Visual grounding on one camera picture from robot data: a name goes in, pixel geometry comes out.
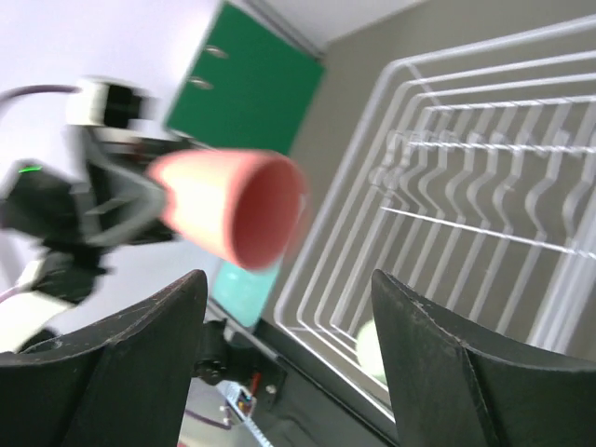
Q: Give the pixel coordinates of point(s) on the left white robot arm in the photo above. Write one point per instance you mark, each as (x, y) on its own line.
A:
(77, 223)

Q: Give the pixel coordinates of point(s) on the pink cup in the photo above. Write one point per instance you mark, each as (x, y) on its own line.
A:
(248, 207)

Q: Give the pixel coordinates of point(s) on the white wire dish rack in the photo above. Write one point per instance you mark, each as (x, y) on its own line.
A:
(471, 178)

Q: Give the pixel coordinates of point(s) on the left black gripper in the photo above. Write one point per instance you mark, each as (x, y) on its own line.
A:
(122, 201)

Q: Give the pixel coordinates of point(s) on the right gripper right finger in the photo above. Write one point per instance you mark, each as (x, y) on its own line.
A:
(453, 382)

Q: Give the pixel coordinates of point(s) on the teal cutting board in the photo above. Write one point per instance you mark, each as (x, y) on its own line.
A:
(243, 294)

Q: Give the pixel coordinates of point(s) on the green lever arch binder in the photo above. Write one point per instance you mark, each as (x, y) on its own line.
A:
(247, 87)

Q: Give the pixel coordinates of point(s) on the green cup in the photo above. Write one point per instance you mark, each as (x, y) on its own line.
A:
(368, 352)

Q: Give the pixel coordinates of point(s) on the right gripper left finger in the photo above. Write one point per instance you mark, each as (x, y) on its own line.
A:
(121, 381)

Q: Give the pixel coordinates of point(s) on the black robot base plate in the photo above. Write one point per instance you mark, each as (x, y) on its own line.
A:
(301, 399)

